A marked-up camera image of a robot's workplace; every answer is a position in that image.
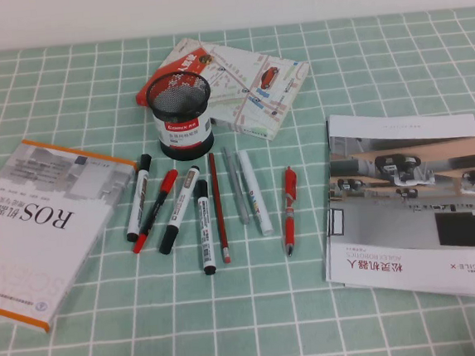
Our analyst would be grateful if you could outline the grey pen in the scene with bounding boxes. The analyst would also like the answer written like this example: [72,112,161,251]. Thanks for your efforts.
[221,145,251,227]

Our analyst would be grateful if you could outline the AgileX robotics brochure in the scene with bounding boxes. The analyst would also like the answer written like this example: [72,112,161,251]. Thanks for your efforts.
[310,101,475,309]

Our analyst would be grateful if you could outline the red black double-ended marker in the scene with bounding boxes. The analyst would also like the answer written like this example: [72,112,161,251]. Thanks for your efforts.
[126,168,186,255]

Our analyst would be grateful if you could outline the green checked tablecloth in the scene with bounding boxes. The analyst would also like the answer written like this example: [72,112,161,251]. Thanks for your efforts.
[0,7,475,356]

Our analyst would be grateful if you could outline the red retractable gel pen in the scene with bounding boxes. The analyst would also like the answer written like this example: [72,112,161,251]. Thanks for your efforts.
[278,164,304,259]

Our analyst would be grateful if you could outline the black mesh pen holder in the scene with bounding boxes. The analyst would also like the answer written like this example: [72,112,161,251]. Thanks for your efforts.
[143,68,217,164]

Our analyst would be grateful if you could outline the white orange ROS book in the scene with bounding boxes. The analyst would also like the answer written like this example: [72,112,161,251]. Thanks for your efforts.
[0,129,152,338]

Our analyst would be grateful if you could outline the red pencil with eraser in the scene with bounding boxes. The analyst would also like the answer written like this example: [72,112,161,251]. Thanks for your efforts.
[207,151,232,266]

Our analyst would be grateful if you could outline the slim white marker black caps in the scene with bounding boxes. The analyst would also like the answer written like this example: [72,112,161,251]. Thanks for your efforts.
[119,153,161,243]

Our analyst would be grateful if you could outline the white marker dark green cap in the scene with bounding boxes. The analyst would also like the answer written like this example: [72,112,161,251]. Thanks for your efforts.
[151,164,209,256]

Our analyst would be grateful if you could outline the short white marker black caps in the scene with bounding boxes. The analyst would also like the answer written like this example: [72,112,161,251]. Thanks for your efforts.
[195,178,220,277]

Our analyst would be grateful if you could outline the white paint marker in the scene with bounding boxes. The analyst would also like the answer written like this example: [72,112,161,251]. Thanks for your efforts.
[236,148,276,239]

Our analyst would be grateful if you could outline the map cover book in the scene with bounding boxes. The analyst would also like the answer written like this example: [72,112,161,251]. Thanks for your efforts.
[131,27,317,153]

